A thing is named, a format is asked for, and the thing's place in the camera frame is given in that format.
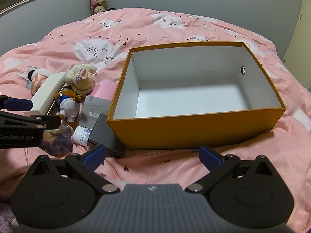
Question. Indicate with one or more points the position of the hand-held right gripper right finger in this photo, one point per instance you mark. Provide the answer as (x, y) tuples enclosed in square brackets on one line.
[(209, 156)]

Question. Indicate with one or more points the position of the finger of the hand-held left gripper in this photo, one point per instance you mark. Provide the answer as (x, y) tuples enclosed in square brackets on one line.
[(19, 104), (52, 121)]

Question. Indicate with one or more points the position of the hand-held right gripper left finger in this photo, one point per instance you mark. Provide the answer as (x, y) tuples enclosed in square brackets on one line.
[(93, 156)]

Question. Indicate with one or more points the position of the small gold box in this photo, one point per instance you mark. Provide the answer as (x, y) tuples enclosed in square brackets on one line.
[(58, 139)]

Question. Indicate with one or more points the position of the duck plush toy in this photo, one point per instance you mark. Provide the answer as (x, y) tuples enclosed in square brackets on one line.
[(69, 105)]

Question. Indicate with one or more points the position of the white tube blue label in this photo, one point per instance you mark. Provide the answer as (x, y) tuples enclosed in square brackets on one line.
[(81, 136)]

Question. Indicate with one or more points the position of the long white box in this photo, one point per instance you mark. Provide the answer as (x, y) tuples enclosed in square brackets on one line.
[(47, 92)]

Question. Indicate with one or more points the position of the orange cardboard box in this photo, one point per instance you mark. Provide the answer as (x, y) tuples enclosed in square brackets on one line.
[(194, 128)]

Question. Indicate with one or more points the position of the cream crochet doll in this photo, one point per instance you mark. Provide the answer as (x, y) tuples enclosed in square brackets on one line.
[(81, 80)]

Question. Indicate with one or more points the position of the black flat box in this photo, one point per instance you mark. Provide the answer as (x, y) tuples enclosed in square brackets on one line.
[(104, 136)]

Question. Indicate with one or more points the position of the pink striped plush toy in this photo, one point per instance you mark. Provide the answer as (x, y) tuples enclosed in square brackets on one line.
[(36, 82)]

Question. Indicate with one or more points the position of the grey flat box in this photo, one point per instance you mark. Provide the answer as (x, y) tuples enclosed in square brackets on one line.
[(93, 109)]

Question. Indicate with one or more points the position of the pink flat box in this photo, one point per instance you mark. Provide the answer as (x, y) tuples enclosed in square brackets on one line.
[(104, 89)]

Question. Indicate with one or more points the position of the purple fuzzy cloth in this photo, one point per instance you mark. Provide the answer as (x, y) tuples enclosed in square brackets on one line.
[(7, 216)]

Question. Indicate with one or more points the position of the pink printed blanket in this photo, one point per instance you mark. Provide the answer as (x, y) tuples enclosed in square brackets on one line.
[(170, 26)]

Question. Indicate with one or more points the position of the cream door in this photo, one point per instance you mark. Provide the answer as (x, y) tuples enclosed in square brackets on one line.
[(301, 53)]

